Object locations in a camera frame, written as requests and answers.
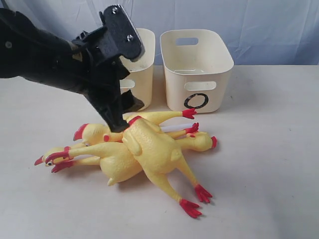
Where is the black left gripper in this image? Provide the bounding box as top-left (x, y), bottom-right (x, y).
top-left (53, 27), bottom-right (145, 132)

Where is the rubber chicken head with tube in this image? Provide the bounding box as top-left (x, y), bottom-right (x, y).
top-left (71, 123), bottom-right (199, 149)

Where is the whole yellow rubber chicken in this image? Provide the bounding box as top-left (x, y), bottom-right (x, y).
top-left (48, 131), bottom-right (217, 186)

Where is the headless yellow rubber chicken body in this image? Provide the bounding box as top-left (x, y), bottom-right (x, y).
top-left (122, 116), bottom-right (212, 219)

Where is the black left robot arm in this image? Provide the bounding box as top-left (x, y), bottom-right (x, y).
top-left (0, 4), bottom-right (145, 132)

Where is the cream bin marked X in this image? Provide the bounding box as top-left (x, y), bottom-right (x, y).
top-left (120, 28), bottom-right (156, 110)

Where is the headless rubber chicken rear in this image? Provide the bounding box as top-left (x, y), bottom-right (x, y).
top-left (124, 108), bottom-right (199, 139)

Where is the rubber chicken head underneath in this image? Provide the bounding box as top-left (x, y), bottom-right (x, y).
top-left (34, 142), bottom-right (88, 167)

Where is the cream bin marked O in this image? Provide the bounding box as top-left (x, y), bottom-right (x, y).
top-left (160, 29), bottom-right (234, 113)

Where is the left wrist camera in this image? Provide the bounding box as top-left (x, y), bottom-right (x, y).
top-left (98, 4), bottom-right (145, 62)

